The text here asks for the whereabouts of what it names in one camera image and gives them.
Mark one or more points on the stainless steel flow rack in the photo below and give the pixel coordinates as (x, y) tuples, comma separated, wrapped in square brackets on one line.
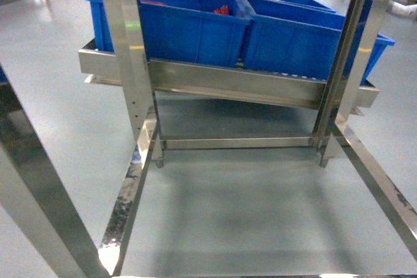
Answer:
[(140, 78)]

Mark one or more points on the large blue plastic bin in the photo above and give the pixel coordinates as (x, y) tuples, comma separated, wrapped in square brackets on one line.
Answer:
[(288, 38)]

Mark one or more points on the blue bin behind left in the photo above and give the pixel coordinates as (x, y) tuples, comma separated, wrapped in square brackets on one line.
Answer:
[(207, 32)]

